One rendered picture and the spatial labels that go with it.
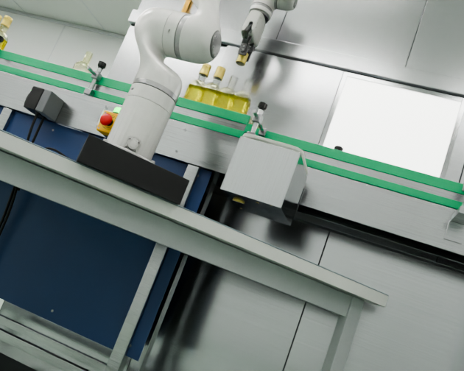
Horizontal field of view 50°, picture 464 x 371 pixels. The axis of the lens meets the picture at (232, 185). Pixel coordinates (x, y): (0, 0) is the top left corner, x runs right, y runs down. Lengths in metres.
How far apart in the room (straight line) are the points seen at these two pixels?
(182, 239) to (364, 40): 1.13
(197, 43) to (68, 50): 5.18
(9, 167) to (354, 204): 0.95
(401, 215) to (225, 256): 0.56
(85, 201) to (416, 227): 0.92
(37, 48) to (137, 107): 5.46
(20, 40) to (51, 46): 0.47
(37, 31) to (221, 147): 5.43
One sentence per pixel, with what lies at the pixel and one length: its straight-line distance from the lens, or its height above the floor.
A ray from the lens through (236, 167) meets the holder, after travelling 1.30.
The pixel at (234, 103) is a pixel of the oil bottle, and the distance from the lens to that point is 1.73.
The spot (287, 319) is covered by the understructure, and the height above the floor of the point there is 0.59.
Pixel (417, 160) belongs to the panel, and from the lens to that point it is 1.78.
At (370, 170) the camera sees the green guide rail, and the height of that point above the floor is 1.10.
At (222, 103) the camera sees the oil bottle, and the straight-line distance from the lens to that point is 1.74.
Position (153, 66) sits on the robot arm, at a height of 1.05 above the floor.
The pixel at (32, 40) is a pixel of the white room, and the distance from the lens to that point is 6.77.
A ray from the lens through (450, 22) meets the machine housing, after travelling 2.06.
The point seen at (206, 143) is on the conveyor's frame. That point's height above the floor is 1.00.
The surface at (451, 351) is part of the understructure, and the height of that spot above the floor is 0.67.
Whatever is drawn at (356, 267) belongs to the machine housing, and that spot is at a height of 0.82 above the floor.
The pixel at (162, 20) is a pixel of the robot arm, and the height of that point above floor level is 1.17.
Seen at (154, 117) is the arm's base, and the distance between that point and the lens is 1.23.
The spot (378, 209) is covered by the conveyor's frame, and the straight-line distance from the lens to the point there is 1.53.
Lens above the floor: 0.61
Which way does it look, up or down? 11 degrees up
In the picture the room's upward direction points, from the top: 21 degrees clockwise
